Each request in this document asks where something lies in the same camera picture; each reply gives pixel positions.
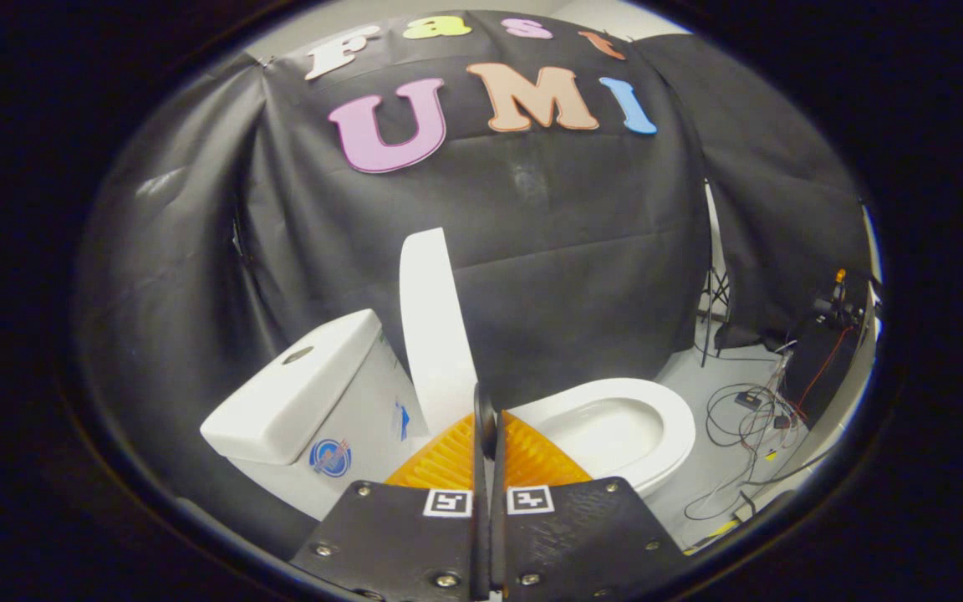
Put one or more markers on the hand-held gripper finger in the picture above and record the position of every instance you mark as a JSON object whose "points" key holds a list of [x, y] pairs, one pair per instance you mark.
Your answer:
{"points": [[498, 535], [479, 535]]}

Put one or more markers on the white toilet lid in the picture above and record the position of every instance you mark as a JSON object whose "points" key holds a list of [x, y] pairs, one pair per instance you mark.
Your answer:
{"points": [[434, 334]]}

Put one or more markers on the white toilet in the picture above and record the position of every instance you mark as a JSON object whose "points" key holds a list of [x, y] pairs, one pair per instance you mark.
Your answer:
{"points": [[607, 426]]}

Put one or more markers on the white toilet tank cover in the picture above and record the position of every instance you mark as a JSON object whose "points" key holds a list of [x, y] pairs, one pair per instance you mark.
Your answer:
{"points": [[289, 397]]}

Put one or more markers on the yellow and black floor tape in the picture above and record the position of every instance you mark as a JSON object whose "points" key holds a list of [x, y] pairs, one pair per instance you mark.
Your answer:
{"points": [[720, 528]]}

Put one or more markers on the small black adapter box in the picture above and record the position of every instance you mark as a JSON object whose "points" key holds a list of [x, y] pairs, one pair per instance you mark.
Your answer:
{"points": [[747, 400]]}

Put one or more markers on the black backdrop cloth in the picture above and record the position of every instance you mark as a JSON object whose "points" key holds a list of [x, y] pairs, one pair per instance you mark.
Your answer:
{"points": [[532, 251]]}

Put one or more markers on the black tripod stand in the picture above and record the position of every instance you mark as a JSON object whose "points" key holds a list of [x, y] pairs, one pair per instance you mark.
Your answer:
{"points": [[711, 293]]}

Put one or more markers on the black equipment box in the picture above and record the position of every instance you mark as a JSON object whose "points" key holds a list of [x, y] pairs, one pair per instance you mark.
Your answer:
{"points": [[824, 376]]}

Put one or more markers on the orange and black device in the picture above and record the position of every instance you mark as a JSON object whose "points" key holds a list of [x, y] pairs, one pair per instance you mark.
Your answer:
{"points": [[837, 301]]}

